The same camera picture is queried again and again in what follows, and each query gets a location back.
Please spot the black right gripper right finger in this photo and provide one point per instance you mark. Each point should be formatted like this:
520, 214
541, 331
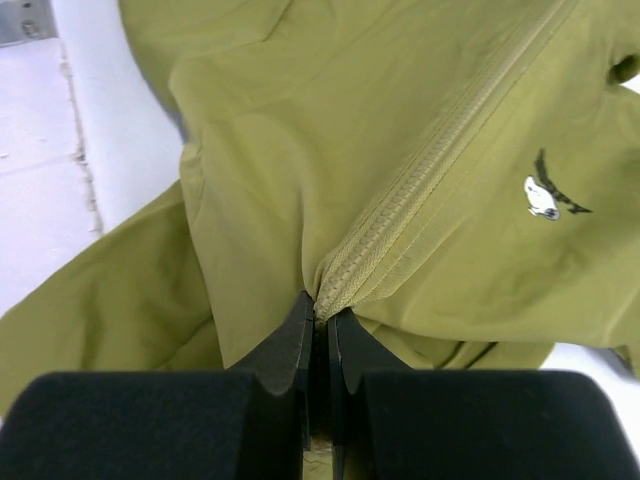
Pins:
391, 421

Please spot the olive green hooded jacket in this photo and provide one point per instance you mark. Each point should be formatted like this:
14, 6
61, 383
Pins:
463, 176

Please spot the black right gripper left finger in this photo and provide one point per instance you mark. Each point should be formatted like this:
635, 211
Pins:
249, 421

